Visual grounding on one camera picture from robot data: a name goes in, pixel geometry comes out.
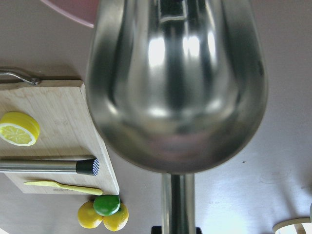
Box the silver metal ice scoop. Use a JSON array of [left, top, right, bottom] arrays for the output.
[[86, 0, 268, 234]]

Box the pink bowl of ice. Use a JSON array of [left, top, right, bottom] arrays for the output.
[[41, 0, 99, 28]]

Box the steel muddler black tip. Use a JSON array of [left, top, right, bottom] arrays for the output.
[[0, 158, 99, 176]]

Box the wooden cutting board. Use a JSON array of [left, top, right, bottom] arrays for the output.
[[0, 68, 119, 195]]

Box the yellow plastic knife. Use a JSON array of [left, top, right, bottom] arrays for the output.
[[24, 180, 103, 195]]

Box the green lime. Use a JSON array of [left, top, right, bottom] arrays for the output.
[[93, 195, 121, 216]]

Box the yellow lemon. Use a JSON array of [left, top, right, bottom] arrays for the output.
[[77, 201, 103, 229], [103, 203, 129, 232]]

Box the half lemon slice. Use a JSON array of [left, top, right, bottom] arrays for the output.
[[0, 112, 40, 147]]

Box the mint green bowl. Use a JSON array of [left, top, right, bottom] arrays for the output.
[[273, 217, 312, 234]]

